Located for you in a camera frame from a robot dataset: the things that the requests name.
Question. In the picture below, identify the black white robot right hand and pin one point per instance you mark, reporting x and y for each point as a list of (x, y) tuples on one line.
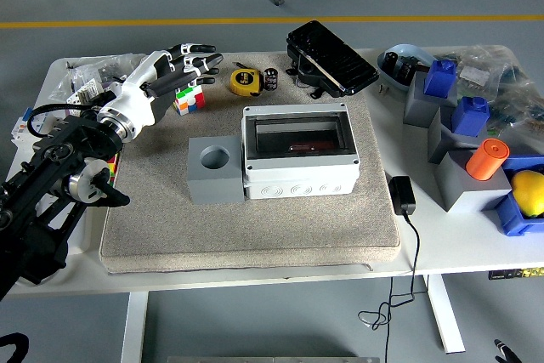
[(508, 352)]

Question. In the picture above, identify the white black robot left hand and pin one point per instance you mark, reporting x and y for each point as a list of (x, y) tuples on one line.
[(136, 91)]

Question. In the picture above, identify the orange cylinder battery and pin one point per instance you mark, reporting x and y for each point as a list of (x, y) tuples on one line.
[(302, 147), (487, 161)]

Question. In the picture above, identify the grey junction box clear lid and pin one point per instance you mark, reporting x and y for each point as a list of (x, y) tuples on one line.
[(297, 176)]

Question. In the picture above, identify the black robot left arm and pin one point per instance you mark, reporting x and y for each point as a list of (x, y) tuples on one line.
[(55, 154)]

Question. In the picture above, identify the clear plastic bag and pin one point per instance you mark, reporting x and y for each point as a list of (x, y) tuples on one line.
[(106, 67)]

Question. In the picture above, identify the colourful puzzle cube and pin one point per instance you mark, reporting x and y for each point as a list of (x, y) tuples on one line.
[(189, 101), (112, 169)]

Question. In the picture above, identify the white table leg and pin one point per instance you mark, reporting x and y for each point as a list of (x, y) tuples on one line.
[(446, 312), (135, 324)]

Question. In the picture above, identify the black table control panel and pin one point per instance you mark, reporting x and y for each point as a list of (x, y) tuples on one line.
[(516, 273)]

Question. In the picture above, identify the yellow tape measure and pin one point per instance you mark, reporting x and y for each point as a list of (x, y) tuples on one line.
[(243, 80)]

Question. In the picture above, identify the white blue circuit breaker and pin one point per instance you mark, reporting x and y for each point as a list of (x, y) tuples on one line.
[(21, 125)]

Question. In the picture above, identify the grey holder block round hole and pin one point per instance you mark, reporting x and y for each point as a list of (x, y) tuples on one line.
[(212, 188)]

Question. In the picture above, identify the blue plastic bin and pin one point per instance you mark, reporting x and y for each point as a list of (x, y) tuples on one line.
[(510, 218)]

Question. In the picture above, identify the black cylindrical capacitor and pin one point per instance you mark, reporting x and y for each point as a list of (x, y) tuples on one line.
[(270, 78)]

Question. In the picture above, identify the beige fabric mat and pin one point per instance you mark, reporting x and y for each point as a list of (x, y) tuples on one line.
[(255, 231)]

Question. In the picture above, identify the black power adapter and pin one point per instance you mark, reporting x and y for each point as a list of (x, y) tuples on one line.
[(402, 195)]

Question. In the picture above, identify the black plastic tool case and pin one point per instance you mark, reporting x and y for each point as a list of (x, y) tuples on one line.
[(327, 52)]

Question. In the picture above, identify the blue plastic block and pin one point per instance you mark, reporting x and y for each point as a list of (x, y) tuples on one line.
[(469, 115), (441, 78)]

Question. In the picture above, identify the small metal screws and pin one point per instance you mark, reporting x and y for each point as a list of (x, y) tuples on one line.
[(383, 89)]

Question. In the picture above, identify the light blue bowl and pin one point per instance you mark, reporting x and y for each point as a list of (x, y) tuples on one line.
[(389, 78)]

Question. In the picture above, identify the black electronic component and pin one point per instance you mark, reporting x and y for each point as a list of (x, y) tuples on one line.
[(391, 61), (406, 69)]

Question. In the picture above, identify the clear bags of components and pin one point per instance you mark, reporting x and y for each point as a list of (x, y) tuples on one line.
[(501, 65)]

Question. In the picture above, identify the white wall switch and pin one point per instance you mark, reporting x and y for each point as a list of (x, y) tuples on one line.
[(83, 93)]

